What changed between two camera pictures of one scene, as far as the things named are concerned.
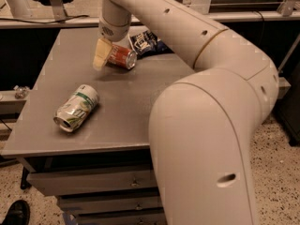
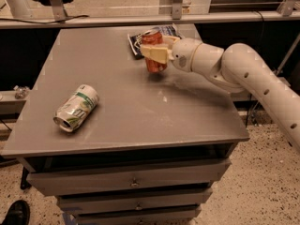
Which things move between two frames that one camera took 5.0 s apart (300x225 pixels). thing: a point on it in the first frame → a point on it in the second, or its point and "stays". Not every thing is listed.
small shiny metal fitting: [21, 92] stays
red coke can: [122, 57] → [153, 37]
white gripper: [114, 30] → [182, 54]
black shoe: [17, 214] stays
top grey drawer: [68, 182] stays
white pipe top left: [17, 2] stays
